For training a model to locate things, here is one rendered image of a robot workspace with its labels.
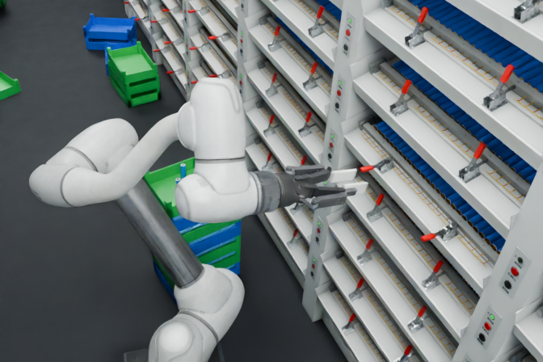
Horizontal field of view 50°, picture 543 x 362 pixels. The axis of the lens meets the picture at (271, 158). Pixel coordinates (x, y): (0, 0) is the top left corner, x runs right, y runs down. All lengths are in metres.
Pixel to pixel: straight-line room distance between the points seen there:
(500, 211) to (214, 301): 0.91
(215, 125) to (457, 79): 0.52
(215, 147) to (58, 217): 1.77
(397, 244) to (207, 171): 0.71
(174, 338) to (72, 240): 1.11
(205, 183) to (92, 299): 1.42
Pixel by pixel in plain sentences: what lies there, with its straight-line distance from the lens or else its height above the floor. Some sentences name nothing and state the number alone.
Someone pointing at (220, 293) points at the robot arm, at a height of 0.49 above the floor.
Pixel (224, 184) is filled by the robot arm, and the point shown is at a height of 1.18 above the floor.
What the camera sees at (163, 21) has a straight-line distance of 3.51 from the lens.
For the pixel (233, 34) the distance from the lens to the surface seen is 2.51.
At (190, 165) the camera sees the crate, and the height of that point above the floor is 0.50.
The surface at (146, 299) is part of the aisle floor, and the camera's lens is 2.45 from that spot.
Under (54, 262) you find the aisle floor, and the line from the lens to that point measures 2.65.
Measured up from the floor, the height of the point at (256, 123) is 0.55.
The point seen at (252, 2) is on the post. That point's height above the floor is 1.03.
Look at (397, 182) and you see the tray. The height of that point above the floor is 0.93.
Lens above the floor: 1.94
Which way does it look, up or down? 39 degrees down
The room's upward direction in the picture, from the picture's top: 4 degrees clockwise
